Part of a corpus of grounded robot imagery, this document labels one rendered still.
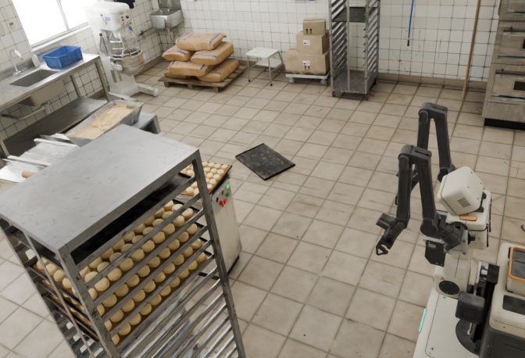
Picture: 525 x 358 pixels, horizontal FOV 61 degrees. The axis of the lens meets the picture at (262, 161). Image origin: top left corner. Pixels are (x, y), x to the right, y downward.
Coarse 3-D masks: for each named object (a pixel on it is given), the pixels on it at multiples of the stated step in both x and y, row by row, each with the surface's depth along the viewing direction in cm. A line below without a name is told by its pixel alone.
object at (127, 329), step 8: (200, 256) 208; (208, 256) 210; (192, 264) 204; (200, 264) 207; (184, 272) 201; (192, 272) 203; (176, 280) 198; (184, 280) 200; (168, 288) 194; (176, 288) 196; (160, 296) 191; (168, 296) 193; (152, 304) 189; (64, 312) 192; (144, 312) 185; (136, 320) 182; (128, 328) 179; (120, 336) 179
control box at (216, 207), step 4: (228, 180) 327; (224, 184) 322; (220, 188) 319; (224, 188) 322; (228, 188) 327; (216, 192) 316; (220, 192) 317; (224, 192) 322; (228, 192) 328; (212, 196) 312; (216, 196) 312; (220, 196) 318; (224, 196) 323; (228, 196) 329; (212, 200) 310; (220, 200) 318; (224, 200) 324; (212, 204) 312; (216, 204) 314; (224, 204) 324; (212, 208) 314; (216, 208) 315; (220, 208) 320; (216, 212) 316
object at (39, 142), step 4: (36, 140) 402; (40, 140) 401; (44, 140) 400; (36, 144) 405; (40, 144) 402; (44, 144) 400; (48, 144) 397; (52, 144) 394; (56, 144) 392; (60, 144) 390; (64, 144) 389; (68, 144) 388; (52, 148) 398; (56, 148) 395; (60, 148) 393; (64, 148) 390; (68, 148) 388; (72, 148) 386; (228, 172) 324; (228, 176) 326
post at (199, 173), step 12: (204, 180) 184; (204, 192) 186; (204, 204) 190; (216, 228) 200; (216, 240) 202; (216, 252) 206; (216, 264) 212; (228, 288) 220; (228, 300) 224; (228, 312) 231; (240, 336) 242; (240, 348) 246
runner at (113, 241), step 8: (184, 184) 180; (176, 192) 177; (168, 200) 174; (152, 208) 169; (160, 208) 172; (144, 216) 166; (136, 224) 164; (120, 232) 159; (128, 232) 162; (112, 240) 157; (104, 248) 155; (88, 256) 150; (96, 256) 153; (80, 264) 148; (88, 264) 151
